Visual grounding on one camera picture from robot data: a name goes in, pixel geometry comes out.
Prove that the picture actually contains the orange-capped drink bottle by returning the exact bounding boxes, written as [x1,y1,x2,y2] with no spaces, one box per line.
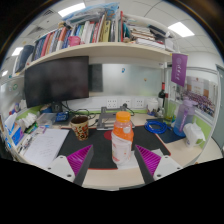
[110,110,135,166]

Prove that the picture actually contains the translucent purple water bottle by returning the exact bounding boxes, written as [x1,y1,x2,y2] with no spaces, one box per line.
[173,98,196,138]

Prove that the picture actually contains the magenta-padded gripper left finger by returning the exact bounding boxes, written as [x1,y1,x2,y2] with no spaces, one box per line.
[44,144,95,188]

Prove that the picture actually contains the purple pennant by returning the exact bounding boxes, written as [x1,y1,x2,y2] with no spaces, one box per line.
[170,52,189,88]

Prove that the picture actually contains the white shelf with books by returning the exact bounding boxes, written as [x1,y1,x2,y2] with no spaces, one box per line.
[13,3,183,78]

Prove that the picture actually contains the grey metal laptop stand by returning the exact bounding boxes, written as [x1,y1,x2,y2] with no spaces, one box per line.
[96,105,136,132]

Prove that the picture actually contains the clear plastic box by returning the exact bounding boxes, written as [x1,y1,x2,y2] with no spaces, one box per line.
[35,112,58,127]

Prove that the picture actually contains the black cable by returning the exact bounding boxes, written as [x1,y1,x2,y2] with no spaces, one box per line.
[61,101,99,127]

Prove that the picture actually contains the white crumpled bag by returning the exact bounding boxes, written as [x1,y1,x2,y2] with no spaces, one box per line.
[182,122,206,148]

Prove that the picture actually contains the dark wine bottle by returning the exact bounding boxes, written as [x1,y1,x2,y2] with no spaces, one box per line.
[157,82,167,109]

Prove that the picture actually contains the floral patterned mug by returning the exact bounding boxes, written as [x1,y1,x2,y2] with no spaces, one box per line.
[69,115,90,142]

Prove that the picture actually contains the dark wall panel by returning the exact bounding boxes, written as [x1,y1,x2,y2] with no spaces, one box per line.
[89,63,104,93]

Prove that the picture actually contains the black computer monitor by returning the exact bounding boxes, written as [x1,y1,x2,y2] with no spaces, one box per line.
[23,55,90,114]

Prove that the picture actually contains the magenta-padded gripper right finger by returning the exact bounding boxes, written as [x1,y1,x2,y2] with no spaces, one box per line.
[133,144,184,185]

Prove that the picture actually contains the dark blue mat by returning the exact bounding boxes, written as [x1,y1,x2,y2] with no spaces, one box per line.
[154,118,186,144]

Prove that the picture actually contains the white wall socket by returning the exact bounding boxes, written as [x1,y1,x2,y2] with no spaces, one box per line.
[133,98,145,109]
[121,98,133,109]
[105,98,119,109]

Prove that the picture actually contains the white tissue pack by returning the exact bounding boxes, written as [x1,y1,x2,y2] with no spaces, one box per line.
[16,112,38,133]

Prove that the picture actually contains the blue carton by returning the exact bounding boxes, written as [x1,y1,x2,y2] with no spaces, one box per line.
[11,126,25,146]

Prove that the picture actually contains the white jar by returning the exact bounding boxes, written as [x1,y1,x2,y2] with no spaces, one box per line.
[146,98,159,114]

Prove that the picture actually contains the black desk mat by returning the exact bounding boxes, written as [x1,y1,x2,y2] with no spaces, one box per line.
[57,124,172,171]

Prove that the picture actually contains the blue circuit board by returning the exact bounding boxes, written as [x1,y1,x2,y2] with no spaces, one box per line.
[54,111,70,123]

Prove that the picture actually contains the coiled blue cable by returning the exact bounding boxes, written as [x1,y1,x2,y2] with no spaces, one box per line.
[143,119,172,135]

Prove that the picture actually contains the white paper sheet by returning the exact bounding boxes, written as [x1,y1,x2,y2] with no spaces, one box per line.
[23,128,70,169]

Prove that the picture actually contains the group photo poster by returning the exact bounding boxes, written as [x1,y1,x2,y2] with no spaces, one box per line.
[181,75,218,118]

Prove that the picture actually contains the flat round red coaster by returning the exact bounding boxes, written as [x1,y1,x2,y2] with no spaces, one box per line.
[103,130,114,141]

